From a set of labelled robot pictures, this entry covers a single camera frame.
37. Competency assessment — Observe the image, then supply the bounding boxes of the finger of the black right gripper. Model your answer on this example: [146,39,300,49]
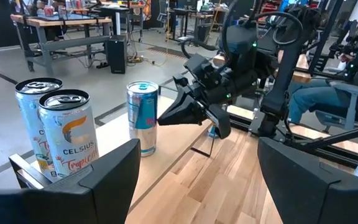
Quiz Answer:
[208,103,232,140]
[156,89,210,127]

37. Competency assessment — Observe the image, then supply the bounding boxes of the wooden workbench grey legs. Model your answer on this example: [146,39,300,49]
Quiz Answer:
[10,12,113,76]

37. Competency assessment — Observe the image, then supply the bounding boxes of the blue silver Red Bull can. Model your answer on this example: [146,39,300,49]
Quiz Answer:
[208,124,221,140]
[126,80,160,158]

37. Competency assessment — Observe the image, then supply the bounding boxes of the black aluminium rig frame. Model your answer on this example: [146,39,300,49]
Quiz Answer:
[227,0,358,170]

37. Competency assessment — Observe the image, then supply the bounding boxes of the person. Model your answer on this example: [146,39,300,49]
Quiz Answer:
[278,46,358,125]

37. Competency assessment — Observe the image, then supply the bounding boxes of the grey office chair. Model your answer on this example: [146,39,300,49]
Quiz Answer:
[314,80,358,131]

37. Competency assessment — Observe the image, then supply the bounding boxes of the white Celsius Tropical can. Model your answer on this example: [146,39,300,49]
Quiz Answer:
[38,89,100,180]
[14,77,64,183]

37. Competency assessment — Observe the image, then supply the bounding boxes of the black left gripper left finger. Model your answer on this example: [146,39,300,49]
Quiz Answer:
[0,138,142,224]

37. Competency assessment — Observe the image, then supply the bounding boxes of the colourful patterned panel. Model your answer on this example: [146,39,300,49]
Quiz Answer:
[141,0,152,22]

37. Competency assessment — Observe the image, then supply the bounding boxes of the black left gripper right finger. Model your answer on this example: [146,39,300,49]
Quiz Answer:
[257,136,358,224]

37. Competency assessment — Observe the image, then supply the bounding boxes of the black computer tower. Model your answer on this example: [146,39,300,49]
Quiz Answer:
[106,34,128,75]

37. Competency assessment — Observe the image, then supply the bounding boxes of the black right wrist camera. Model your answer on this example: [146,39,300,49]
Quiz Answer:
[183,53,219,82]

